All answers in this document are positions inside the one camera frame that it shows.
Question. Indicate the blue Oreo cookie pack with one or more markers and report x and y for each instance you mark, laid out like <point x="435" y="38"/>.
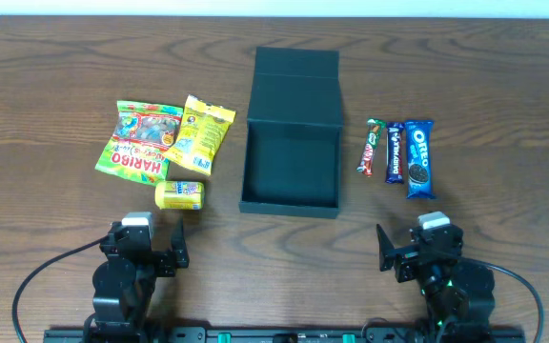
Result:
<point x="418" y="133"/>

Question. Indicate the yellow candy bag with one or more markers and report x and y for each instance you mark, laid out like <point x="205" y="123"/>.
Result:
<point x="201" y="133"/>

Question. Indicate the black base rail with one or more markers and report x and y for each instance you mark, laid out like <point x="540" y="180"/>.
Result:
<point x="377" y="334"/>

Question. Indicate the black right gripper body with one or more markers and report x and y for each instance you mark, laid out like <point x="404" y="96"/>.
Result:
<point x="409" y="259"/>

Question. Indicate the KitKat Milo bar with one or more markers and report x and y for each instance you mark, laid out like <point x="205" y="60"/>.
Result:
<point x="375" y="128"/>

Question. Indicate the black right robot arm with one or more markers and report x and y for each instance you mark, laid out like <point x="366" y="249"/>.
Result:
<point x="458" y="292"/>

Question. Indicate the green Haribo gummy bag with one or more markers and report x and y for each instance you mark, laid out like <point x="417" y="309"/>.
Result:
<point x="143" y="133"/>

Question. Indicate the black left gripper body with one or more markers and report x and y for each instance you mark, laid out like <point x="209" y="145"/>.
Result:
<point x="161" y="260"/>

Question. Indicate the dark green gift box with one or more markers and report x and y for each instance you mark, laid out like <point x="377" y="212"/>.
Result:
<point x="295" y="120"/>

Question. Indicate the yellow candy canister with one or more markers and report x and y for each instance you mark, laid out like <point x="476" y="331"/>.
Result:
<point x="179" y="195"/>

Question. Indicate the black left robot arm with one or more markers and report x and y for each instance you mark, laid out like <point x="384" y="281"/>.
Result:
<point x="124" y="284"/>

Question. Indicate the Dairy Milk chocolate bar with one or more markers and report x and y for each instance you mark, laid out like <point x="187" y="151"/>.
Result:
<point x="394" y="173"/>

